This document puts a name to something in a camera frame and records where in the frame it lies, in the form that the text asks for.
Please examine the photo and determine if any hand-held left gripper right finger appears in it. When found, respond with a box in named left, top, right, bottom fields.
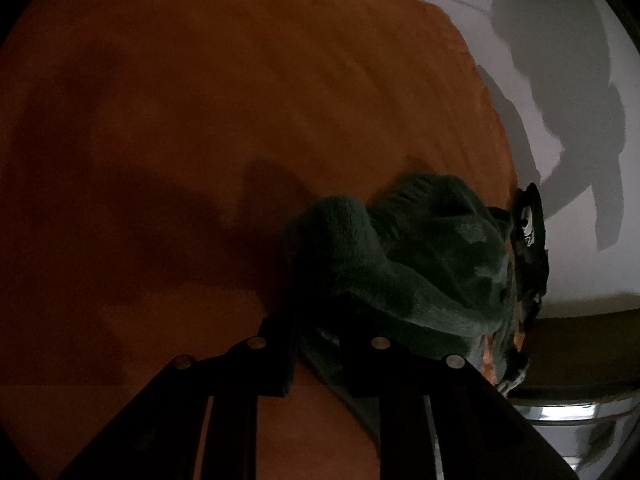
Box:
left=340, top=297, right=581, bottom=480

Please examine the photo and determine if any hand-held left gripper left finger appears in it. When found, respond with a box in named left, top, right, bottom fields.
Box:
left=57, top=312, right=303, bottom=480

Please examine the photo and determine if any grey fleece garment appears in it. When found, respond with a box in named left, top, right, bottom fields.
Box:
left=285, top=172, right=518, bottom=441

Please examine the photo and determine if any black patterned garment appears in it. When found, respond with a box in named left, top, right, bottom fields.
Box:
left=492, top=305, right=538, bottom=396

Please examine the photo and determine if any black t-shirt white print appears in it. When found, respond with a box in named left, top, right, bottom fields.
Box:
left=511, top=182, right=550, bottom=306

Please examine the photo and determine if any dark wooden wardrobe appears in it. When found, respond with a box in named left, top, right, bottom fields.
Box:
left=510, top=307, right=640, bottom=401

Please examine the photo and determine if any orange fleece blanket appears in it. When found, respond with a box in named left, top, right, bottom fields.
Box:
left=0, top=0, right=521, bottom=480

